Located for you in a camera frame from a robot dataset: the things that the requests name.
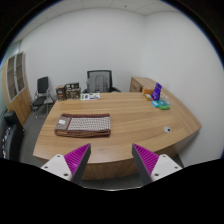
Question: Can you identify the large dark cardboard box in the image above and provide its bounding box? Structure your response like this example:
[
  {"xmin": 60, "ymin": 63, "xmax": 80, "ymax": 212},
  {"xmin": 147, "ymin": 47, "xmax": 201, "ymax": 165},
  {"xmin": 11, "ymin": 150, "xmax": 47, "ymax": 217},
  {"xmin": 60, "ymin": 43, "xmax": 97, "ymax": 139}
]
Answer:
[{"xmin": 66, "ymin": 87, "xmax": 82, "ymax": 100}]

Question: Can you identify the black folding chair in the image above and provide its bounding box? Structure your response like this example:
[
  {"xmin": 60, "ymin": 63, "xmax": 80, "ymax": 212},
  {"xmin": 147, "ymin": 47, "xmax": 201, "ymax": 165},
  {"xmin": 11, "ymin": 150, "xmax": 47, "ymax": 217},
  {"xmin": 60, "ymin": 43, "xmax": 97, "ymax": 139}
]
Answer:
[{"xmin": 30, "ymin": 76, "xmax": 56, "ymax": 118}]

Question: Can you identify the low wooden side cabinet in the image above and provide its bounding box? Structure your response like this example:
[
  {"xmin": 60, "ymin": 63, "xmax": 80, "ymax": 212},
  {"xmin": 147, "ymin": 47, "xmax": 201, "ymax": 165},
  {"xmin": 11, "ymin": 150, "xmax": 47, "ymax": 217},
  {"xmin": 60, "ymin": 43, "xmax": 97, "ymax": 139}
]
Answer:
[{"xmin": 129, "ymin": 76, "xmax": 158, "ymax": 93}]

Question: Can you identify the black mesh office chair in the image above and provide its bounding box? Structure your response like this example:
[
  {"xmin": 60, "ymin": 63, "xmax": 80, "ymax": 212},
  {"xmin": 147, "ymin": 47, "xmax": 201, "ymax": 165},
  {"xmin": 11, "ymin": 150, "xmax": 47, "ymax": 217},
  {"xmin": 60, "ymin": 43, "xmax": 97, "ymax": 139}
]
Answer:
[{"xmin": 82, "ymin": 69, "xmax": 122, "ymax": 94}]

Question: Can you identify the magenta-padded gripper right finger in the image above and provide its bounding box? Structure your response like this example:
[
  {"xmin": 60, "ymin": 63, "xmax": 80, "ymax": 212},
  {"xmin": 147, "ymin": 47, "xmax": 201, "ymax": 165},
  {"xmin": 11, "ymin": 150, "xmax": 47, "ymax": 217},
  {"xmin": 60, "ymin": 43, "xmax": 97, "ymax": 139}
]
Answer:
[{"xmin": 131, "ymin": 143, "xmax": 184, "ymax": 186}]

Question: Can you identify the white printed paper sheet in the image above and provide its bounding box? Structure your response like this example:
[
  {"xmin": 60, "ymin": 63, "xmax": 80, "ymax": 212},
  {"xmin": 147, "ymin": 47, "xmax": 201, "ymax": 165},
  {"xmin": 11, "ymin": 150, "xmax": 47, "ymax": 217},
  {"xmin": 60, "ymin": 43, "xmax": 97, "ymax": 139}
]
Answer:
[{"xmin": 79, "ymin": 92, "xmax": 101, "ymax": 101}]

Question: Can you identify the brown patterned towel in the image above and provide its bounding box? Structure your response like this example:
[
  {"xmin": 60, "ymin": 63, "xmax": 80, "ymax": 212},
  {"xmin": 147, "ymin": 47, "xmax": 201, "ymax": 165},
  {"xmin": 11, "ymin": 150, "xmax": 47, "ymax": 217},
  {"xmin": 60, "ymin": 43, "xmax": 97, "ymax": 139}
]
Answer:
[{"xmin": 54, "ymin": 112, "xmax": 112, "ymax": 138}]

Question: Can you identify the orange box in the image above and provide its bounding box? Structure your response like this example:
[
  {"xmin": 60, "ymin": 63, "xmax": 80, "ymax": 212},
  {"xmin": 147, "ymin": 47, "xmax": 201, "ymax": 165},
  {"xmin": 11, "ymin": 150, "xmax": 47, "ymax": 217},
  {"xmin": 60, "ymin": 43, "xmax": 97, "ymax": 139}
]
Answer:
[{"xmin": 142, "ymin": 87, "xmax": 155, "ymax": 96}]

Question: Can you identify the wooden glass-door cabinet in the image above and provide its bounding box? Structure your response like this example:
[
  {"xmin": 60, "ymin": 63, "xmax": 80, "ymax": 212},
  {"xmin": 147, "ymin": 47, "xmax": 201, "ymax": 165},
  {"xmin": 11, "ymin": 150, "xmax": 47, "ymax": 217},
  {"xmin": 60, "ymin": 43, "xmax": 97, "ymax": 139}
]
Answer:
[{"xmin": 2, "ymin": 50, "xmax": 33, "ymax": 127}]

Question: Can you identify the black leather armchair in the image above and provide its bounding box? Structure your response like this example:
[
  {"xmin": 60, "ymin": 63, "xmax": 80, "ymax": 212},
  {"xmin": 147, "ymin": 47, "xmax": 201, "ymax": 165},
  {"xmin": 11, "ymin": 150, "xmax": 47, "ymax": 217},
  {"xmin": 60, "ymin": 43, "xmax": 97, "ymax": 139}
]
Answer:
[{"xmin": 0, "ymin": 110, "xmax": 25, "ymax": 162}]

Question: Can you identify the green packet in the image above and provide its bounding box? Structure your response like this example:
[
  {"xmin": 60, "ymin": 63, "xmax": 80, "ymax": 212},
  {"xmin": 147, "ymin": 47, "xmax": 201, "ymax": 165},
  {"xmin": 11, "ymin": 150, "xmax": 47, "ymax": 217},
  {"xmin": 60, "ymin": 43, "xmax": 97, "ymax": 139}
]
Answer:
[{"xmin": 158, "ymin": 99, "xmax": 171, "ymax": 111}]

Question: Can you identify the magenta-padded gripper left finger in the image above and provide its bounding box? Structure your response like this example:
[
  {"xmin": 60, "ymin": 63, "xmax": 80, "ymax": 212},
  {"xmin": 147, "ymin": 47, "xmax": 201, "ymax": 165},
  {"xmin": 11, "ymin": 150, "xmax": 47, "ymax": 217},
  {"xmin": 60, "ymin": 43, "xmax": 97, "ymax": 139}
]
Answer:
[{"xmin": 40, "ymin": 143, "xmax": 92, "ymax": 185}]

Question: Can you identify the flat dark cardboard box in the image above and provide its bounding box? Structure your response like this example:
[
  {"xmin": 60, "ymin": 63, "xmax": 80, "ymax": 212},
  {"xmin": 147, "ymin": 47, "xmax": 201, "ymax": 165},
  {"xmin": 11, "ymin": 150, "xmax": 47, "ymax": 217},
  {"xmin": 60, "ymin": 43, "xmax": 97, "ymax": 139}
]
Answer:
[{"xmin": 65, "ymin": 82, "xmax": 81, "ymax": 90}]

